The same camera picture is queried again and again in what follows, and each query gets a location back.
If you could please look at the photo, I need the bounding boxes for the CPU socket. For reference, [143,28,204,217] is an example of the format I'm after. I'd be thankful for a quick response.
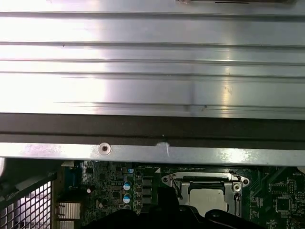
[161,173,250,215]

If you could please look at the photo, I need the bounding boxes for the black PC case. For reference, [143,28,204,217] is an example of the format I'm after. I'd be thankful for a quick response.
[0,112,305,229]

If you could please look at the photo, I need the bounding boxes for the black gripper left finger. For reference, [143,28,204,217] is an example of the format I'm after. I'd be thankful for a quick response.
[83,187,203,229]

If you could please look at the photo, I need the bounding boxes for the metal locking lever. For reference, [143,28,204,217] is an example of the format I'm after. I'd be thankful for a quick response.
[233,192,241,214]
[170,176,184,200]

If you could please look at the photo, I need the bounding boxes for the metal socket cover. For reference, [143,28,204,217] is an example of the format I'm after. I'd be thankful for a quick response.
[180,180,235,215]

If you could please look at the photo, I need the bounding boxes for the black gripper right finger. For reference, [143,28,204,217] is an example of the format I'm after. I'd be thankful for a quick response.
[204,209,265,229]

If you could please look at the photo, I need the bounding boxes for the metal rear port block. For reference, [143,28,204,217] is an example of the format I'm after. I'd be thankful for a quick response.
[55,202,81,229]

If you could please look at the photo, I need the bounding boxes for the silver CPU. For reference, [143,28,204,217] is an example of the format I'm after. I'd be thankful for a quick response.
[188,188,228,213]

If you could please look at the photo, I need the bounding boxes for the green motherboard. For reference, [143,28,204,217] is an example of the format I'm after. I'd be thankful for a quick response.
[57,161,305,229]

